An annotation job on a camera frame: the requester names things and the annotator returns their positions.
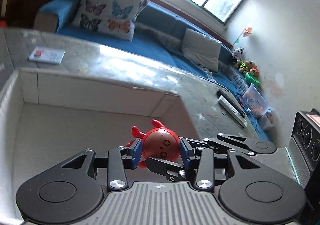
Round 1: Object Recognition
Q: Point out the red round toy figure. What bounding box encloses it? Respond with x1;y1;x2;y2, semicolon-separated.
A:
127;120;180;168

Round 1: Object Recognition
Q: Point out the small clear plastic box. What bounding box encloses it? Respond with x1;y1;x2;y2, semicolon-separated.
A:
258;113;275;130

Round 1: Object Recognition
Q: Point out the clear plastic toy bin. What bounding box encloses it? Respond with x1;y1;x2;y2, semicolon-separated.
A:
242;84;271;118

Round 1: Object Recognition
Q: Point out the white remote control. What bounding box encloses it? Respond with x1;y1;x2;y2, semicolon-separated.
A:
218;95;247;128

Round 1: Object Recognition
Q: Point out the black remote control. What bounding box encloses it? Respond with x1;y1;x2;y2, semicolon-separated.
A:
216;89;246;118

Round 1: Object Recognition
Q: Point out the green toy bowl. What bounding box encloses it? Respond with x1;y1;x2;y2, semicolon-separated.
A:
245;72;260;87

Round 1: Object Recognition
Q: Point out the pile of plush toys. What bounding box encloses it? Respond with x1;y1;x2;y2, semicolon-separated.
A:
231;48;260;77

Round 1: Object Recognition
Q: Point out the cardboard shoe box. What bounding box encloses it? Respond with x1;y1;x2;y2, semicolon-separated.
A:
1;68;199;224

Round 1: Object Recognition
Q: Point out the grey cushion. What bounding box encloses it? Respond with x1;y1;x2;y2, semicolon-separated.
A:
181;28;222;72

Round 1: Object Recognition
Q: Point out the white card booklet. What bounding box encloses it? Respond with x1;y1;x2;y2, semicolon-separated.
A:
28;47;65;65

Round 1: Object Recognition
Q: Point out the blue sofa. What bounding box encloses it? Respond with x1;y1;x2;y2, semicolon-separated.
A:
34;0;273;142

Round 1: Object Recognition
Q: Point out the butterfly print pillow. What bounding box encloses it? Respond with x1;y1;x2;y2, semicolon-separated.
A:
72;0;149;41

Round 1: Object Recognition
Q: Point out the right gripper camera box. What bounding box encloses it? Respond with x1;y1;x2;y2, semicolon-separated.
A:
292;111;320;172

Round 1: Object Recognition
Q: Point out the pinwheel on wall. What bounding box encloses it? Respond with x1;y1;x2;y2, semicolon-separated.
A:
233;27;252;46

